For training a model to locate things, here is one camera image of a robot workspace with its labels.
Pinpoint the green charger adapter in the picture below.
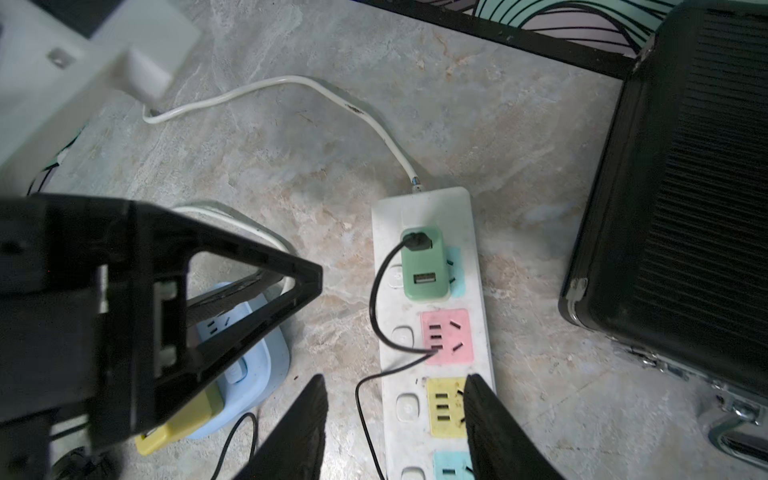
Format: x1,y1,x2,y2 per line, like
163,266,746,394
401,226,451,302

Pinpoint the blue shaver usb cable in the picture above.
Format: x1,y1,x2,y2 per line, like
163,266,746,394
355,232,436,480

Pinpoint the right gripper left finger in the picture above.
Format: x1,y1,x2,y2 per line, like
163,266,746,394
235,374,328,480

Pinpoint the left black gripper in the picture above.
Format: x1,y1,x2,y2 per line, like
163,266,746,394
1,194,323,479

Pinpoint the white power strip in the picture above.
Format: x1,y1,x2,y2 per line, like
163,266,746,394
372,187,495,479

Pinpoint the white power cord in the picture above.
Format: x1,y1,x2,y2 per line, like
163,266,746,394
142,74,424,193

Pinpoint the yellow charger adapter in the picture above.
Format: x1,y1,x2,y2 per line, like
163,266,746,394
135,383,224,456

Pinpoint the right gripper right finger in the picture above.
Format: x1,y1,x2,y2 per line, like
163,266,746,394
463,374,564,480

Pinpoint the black briefcase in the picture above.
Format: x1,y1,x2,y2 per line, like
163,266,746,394
559,1,767,469

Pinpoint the light blue socket cube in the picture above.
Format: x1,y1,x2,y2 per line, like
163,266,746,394
188,294,290,440

